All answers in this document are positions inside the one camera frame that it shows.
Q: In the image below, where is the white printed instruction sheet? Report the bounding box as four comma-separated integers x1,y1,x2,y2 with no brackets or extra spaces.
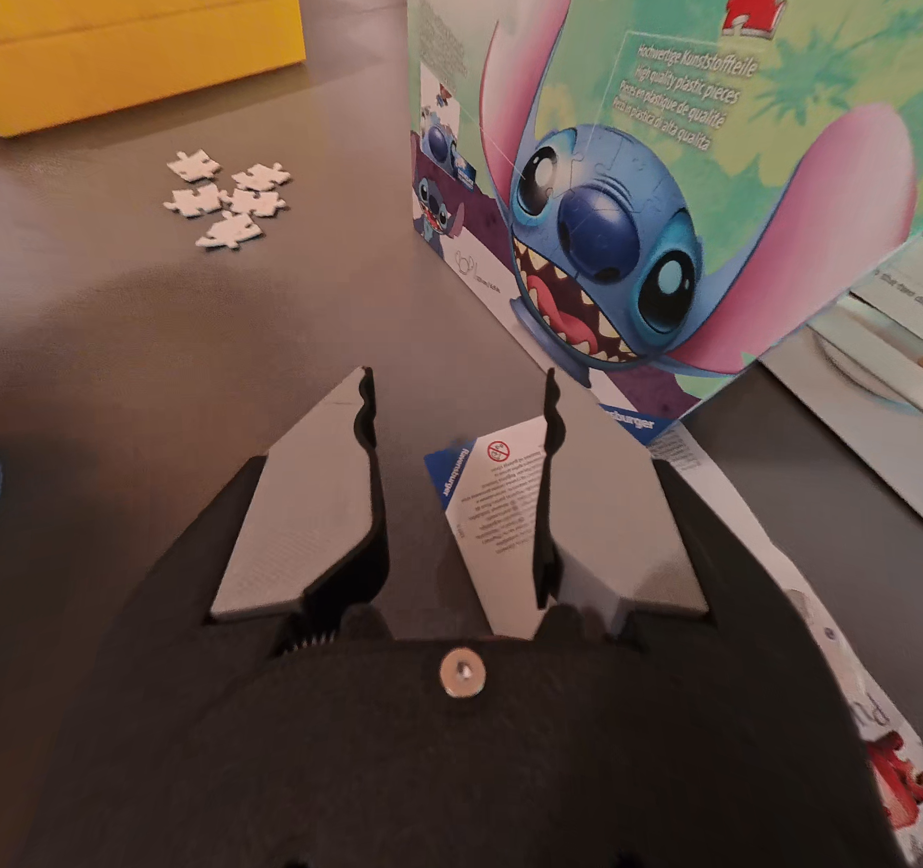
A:
847,237,923,375

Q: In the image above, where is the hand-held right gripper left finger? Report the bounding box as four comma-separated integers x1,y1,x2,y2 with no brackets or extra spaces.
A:
209,369,390,620

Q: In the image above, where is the white instruction leaflet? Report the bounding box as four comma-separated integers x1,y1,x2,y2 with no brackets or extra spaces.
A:
424,414,923,858

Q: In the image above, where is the white puzzle piece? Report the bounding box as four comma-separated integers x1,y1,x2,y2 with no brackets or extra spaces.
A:
231,163,293,193
220,189,286,220
166,150,221,183
163,185,230,219
195,211,264,250

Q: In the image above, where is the yellow plastic bin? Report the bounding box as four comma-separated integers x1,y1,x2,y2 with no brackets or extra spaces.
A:
0,0,307,139

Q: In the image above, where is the white plastic tray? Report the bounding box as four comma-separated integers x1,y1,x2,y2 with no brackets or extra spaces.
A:
761,313,923,516

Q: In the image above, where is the cartoon printed puzzle box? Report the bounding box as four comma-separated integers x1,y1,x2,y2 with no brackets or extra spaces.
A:
406,0,923,425

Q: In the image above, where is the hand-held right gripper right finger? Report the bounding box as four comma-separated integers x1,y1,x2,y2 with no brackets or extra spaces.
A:
534,371,708,631

